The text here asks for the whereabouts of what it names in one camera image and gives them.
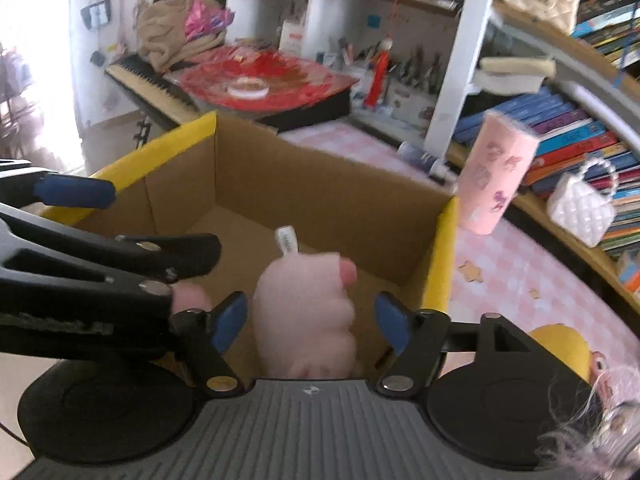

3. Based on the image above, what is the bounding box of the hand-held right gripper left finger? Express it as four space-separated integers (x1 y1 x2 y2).
170 292 248 393

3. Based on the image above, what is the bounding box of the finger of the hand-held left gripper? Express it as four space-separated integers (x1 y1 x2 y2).
0 160 117 209
0 205 222 311

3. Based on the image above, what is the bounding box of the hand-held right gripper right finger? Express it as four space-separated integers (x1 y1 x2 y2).
375 294 546 396

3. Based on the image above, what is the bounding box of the pink plush toy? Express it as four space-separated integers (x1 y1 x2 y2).
252 226 363 380

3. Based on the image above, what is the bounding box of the yellow cardboard box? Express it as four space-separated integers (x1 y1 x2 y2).
37 110 461 381

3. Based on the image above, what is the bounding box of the electronic keyboard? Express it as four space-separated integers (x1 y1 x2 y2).
105 54 201 131

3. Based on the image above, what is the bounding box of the yellow tape roll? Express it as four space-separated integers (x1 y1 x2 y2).
530 324 608 386

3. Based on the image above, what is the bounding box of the pink cylinder pen holder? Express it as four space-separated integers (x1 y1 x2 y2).
457 109 541 235

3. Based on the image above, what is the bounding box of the beige cloth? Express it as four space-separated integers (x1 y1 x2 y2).
136 0 226 73

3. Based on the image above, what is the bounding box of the white tape roll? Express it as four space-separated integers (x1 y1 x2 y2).
226 77 270 98

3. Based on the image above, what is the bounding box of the pink foil packet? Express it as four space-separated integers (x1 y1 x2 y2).
185 0 235 43

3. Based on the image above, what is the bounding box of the red decoration packaging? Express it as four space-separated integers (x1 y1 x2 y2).
175 45 358 111

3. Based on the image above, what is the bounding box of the pen holder with pens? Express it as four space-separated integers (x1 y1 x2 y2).
387 47 446 106

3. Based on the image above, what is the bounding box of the white box with red label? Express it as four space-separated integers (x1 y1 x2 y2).
279 19 307 56

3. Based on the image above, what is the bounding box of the red figurine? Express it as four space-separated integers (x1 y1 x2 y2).
365 37 393 108

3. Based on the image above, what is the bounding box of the row of colourful books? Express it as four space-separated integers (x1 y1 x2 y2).
452 85 640 261

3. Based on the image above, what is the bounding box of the white desk shelf unit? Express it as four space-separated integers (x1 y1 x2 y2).
225 0 640 306

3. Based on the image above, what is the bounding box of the white light bar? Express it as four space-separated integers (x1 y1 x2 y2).
560 77 640 141

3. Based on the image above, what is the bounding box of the row of thin books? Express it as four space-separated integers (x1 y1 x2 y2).
572 0 640 68

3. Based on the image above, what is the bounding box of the black white wall organizer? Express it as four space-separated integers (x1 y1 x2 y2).
80 0 113 28

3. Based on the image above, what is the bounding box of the white quilted pearl-handle purse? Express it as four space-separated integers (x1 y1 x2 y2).
546 157 621 248

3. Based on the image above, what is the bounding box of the pink furry keychain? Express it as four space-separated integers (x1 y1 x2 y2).
537 365 640 480

